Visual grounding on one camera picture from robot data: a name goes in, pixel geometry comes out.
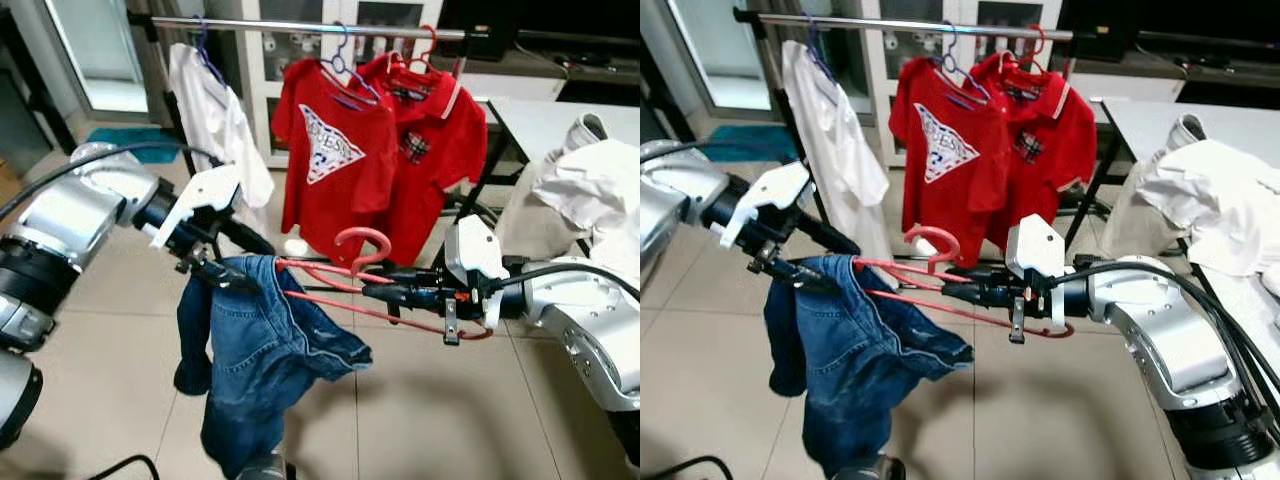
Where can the teal floor mat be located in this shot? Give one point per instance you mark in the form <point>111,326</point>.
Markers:
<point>750,143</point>
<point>130,145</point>

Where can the white framed glass door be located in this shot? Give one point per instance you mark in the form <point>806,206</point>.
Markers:
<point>710,50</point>
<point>95,50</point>

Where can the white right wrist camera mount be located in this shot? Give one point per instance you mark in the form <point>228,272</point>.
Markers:
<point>475,245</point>
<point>1040,245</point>

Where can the blue clothes hanger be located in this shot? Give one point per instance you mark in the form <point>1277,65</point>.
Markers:
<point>818,50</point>
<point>203,50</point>

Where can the white crumpled shirt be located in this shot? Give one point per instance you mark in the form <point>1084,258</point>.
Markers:
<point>1220,200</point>
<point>600,190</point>

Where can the black television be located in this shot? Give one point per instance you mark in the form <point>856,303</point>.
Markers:
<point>560,15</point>
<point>1170,15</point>

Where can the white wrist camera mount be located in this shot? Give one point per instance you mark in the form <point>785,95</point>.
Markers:
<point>1040,245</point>
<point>775,185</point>
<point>475,245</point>
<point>200,188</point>

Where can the blue denim jeans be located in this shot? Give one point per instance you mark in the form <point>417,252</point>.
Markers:
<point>260,350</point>
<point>850,350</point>

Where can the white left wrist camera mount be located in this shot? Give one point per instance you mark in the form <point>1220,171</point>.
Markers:
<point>775,185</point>
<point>200,188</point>

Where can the grey garment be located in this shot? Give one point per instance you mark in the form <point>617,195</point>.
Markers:
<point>530,210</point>
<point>1130,210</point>

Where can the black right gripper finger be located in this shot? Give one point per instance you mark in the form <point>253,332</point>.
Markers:
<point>980,275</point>
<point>405,275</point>
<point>395,296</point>
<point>970,296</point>

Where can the metal clothes rack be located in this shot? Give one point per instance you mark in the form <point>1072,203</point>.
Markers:
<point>300,25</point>
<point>900,23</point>

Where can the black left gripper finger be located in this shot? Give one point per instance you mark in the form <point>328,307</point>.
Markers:
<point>828,238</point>
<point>800,276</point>
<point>225,275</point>
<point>248,238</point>

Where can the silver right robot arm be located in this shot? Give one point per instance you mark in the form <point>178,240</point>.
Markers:
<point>590,320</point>
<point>1170,330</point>

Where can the red plastic hanger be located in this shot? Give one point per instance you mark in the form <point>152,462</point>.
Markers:
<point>930,232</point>
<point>362,233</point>
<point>431,32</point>
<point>1040,32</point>

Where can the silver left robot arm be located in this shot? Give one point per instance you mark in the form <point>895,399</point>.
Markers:
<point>670,210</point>
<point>70,215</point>

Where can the purple clothes hanger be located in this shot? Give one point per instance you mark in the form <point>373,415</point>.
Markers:
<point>345,68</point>
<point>958,68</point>

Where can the red polo shirt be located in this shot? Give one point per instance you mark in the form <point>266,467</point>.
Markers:
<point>1055,140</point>
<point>440,150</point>

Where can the white table black legs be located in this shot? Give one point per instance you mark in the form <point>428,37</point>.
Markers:
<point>1140,115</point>
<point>530,115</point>

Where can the red t-shirt white triangle print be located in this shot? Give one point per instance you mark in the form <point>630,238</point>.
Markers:
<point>945,210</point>
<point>330,210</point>

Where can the grey robot foot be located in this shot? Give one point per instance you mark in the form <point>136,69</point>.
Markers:
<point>870,470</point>
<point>262,470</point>

